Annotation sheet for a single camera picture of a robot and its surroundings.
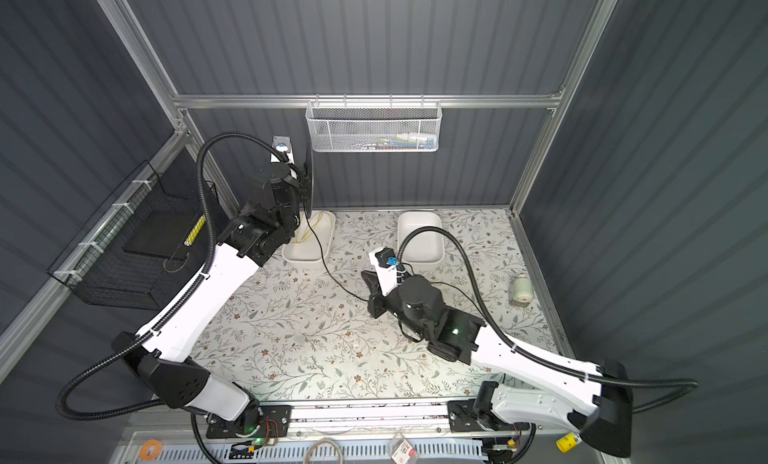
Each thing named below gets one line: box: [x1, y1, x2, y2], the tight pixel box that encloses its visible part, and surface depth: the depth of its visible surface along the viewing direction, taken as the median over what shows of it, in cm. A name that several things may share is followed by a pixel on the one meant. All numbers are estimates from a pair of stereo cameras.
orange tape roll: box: [140, 439, 163, 461], surface depth 72 cm
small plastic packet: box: [388, 432, 417, 464], surface depth 69 cm
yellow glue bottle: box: [555, 432, 581, 454], surface depth 71 cm
